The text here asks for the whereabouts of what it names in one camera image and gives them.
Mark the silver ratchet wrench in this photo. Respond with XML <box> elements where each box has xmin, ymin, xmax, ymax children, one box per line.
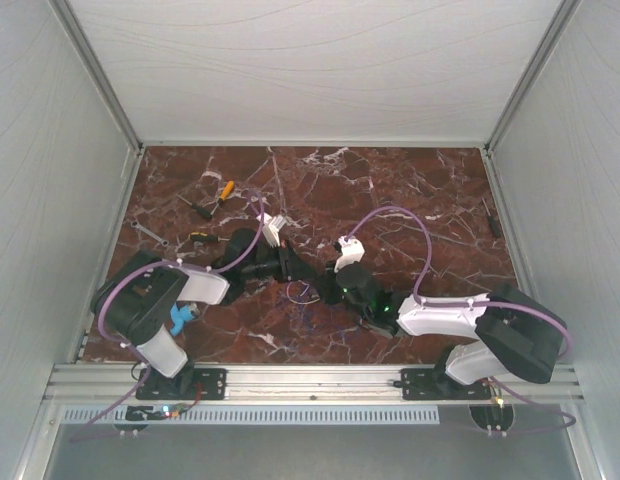
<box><xmin>131</xmin><ymin>221</ymin><xmax>169</xmax><ymax>247</ymax></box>

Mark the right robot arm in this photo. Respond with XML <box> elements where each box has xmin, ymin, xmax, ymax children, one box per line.
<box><xmin>313</xmin><ymin>262</ymin><xmax>573</xmax><ymax>398</ymax></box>

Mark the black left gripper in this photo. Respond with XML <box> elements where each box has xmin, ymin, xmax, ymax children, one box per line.
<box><xmin>242</xmin><ymin>238</ymin><xmax>317</xmax><ymax>282</ymax></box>

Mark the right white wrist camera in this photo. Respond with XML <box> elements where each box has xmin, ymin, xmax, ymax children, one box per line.
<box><xmin>334</xmin><ymin>236</ymin><xmax>365</xmax><ymax>272</ymax></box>

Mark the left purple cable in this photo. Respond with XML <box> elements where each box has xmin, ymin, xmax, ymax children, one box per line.
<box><xmin>69</xmin><ymin>192</ymin><xmax>266</xmax><ymax>444</ymax></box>

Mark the purple cable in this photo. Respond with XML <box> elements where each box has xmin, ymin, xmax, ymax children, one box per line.
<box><xmin>344</xmin><ymin>206</ymin><xmax>577</xmax><ymax>436</ymax></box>
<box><xmin>69</xmin><ymin>192</ymin><xmax>266</xmax><ymax>444</ymax></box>

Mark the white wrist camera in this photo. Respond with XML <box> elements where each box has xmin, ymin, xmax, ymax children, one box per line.
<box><xmin>257</xmin><ymin>213</ymin><xmax>287</xmax><ymax>248</ymax></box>
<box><xmin>334</xmin><ymin>236</ymin><xmax>365</xmax><ymax>272</ymax></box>

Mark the small black screwdriver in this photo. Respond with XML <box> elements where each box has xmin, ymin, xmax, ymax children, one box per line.
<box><xmin>482</xmin><ymin>199</ymin><xmax>502</xmax><ymax>238</ymax></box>

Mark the grey slotted cable duct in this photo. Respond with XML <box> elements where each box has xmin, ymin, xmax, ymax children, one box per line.
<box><xmin>59</xmin><ymin>404</ymin><xmax>440</xmax><ymax>426</ymax></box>

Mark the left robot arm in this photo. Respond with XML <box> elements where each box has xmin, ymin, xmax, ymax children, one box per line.
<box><xmin>90</xmin><ymin>228</ymin><xmax>316</xmax><ymax>398</ymax></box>

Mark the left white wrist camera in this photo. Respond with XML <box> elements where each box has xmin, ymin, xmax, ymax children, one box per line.
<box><xmin>257</xmin><ymin>213</ymin><xmax>287</xmax><ymax>248</ymax></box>

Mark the blue wire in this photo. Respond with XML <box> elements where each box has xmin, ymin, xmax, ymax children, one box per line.
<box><xmin>284</xmin><ymin>299</ymin><xmax>371</xmax><ymax>346</ymax></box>

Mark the yellow handled flat screwdriver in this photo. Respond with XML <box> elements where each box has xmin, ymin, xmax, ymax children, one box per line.
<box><xmin>211</xmin><ymin>181</ymin><xmax>235</xmax><ymax>215</ymax></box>

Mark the yellow black phillips screwdriver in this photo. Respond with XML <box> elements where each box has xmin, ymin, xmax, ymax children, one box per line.
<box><xmin>189</xmin><ymin>232</ymin><xmax>228</xmax><ymax>244</ymax></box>

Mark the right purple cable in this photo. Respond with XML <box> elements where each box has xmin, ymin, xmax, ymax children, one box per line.
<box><xmin>344</xmin><ymin>206</ymin><xmax>577</xmax><ymax>436</ymax></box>

